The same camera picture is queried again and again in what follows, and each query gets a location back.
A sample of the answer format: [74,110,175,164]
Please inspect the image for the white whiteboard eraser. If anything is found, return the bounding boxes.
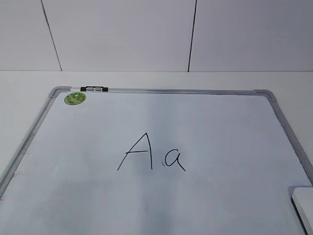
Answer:
[288,186,313,235]

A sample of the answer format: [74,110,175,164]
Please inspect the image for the white whiteboard with grey frame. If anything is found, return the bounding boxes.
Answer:
[0,87,313,235]

